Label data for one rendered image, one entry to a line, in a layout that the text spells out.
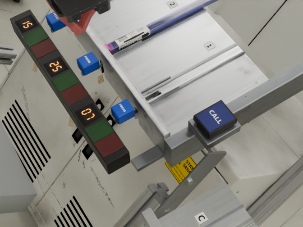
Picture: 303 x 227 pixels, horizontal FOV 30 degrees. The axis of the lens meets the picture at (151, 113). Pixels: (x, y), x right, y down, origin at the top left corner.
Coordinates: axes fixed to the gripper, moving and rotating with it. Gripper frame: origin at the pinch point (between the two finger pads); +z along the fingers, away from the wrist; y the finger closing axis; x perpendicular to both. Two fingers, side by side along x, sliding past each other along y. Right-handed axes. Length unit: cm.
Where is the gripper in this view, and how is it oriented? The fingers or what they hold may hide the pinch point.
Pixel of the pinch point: (79, 29)
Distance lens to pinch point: 85.3
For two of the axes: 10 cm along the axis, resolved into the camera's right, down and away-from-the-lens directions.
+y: -5.3, -7.1, 4.6
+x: -8.5, 4.5, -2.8
